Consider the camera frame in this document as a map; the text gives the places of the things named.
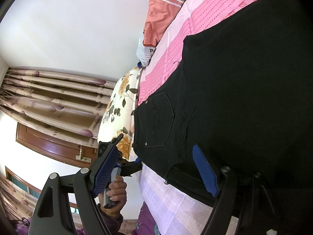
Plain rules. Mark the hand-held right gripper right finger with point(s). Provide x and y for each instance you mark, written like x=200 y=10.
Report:
x=205 y=171

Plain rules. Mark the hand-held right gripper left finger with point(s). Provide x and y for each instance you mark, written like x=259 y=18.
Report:
x=102 y=171

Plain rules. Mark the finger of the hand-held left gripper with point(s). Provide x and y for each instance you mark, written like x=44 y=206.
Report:
x=130 y=167

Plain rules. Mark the black pants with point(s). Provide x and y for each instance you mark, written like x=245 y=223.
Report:
x=244 y=78

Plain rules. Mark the person's left forearm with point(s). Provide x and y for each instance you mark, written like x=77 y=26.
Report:
x=111 y=225

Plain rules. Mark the person's left hand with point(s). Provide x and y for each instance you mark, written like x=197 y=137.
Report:
x=119 y=193

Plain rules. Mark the metal door latch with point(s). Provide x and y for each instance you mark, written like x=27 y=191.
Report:
x=83 y=156

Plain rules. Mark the person's purple clothing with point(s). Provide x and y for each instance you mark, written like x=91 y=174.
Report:
x=146 y=220

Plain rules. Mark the brown wooden door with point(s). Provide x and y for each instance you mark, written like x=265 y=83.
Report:
x=49 y=142

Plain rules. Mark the floral pillow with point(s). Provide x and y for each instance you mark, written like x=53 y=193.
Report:
x=119 y=98

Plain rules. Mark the striped floral curtain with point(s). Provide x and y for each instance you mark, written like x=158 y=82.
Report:
x=12 y=200
x=49 y=95

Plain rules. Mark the pink checked bedsheet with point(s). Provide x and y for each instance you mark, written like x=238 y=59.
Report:
x=176 y=41

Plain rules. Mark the orange checked pillow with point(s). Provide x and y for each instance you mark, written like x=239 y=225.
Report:
x=159 y=17

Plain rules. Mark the wooden window frame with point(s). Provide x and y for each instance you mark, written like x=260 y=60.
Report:
x=24 y=181

